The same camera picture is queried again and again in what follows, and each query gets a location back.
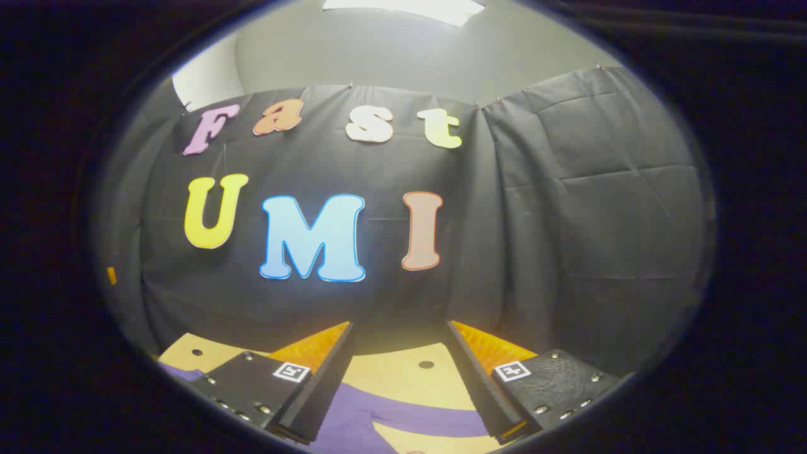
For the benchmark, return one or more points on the small orange clip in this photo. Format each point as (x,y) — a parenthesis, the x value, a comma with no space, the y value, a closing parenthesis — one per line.
(111,275)

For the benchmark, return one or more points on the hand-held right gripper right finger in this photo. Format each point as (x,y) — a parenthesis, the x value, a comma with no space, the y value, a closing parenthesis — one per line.
(476,378)

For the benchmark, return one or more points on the purple ribbed button shirt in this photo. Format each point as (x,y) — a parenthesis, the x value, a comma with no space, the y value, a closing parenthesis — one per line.
(356,419)

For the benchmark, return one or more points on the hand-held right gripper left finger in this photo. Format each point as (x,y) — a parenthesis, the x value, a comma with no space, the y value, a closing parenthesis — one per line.
(328,372)

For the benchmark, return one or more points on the black backdrop cloth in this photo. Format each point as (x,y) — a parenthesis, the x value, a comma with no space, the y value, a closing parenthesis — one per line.
(555,221)

